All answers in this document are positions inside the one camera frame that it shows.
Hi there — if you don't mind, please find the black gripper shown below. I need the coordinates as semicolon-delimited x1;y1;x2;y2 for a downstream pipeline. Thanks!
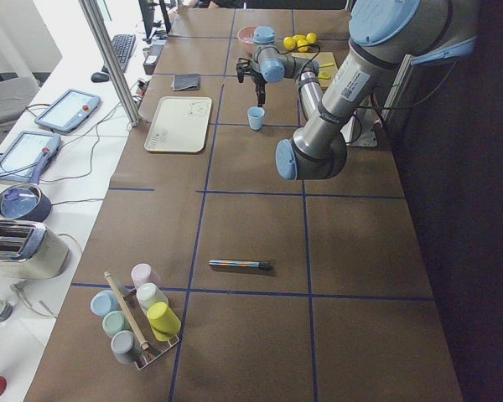
252;72;266;107

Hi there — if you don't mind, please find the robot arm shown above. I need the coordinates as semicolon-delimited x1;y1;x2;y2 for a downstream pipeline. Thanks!
237;1;480;180

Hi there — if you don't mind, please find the light blue paper cup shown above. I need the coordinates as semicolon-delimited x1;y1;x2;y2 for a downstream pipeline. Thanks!
247;106;265;131

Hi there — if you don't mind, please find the pink bowl of ice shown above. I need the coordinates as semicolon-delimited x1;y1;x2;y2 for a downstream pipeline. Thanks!
237;26;257;55

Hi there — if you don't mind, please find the pink cup on rack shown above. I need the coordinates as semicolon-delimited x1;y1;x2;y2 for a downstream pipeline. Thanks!
131;263;162;288

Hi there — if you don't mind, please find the white cup on rack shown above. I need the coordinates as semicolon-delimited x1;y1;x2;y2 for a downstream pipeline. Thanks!
136;282;169;314

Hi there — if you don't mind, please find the green cup on rack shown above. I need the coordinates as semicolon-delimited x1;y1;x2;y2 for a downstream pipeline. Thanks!
147;301;181;341

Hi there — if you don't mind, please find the blue cup on rack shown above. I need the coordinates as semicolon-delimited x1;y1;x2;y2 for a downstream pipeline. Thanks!
90;289;120;317

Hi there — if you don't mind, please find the mint cup on rack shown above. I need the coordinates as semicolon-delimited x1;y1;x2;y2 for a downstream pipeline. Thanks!
102;310;131;338

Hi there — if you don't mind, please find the grey cup on rack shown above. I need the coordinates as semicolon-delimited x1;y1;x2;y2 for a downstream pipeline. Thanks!
111;330;142;364

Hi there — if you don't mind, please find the lemon slice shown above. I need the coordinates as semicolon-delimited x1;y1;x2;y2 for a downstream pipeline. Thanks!
318;72;331;80

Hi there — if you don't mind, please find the bamboo cutting board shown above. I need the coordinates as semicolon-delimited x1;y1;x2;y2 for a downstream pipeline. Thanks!
292;52;338;90

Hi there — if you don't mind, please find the folded grey cloth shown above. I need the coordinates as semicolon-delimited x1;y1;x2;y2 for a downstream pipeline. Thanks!
171;74;200;91

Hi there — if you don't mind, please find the white bear serving tray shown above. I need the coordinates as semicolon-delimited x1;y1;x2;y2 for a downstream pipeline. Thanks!
144;96;212;153

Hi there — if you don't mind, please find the black keyboard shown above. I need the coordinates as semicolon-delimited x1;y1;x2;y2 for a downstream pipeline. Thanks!
111;33;136;72

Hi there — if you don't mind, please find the black computer mouse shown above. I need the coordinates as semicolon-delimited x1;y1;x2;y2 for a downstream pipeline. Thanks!
91;71;110;83

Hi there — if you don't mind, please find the teach pendant tablet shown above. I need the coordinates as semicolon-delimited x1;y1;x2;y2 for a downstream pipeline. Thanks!
0;131;61;183
34;89;101;134

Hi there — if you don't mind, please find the blue pot with lid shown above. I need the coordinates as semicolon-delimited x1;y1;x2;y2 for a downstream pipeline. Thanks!
0;144;62;223

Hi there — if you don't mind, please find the white toaster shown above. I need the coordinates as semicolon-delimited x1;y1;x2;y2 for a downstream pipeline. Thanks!
0;219;69;280

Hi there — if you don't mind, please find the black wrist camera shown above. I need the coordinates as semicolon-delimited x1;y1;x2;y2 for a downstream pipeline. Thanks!
236;58;253;84

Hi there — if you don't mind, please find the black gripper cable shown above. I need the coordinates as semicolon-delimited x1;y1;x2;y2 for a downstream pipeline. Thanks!
276;39;324;76

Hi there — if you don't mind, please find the aluminium frame post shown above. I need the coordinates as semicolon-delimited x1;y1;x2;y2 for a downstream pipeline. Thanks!
79;0;140;127

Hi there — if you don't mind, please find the white wire cup rack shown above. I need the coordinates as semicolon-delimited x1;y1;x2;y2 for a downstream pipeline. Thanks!
104;271;180;370

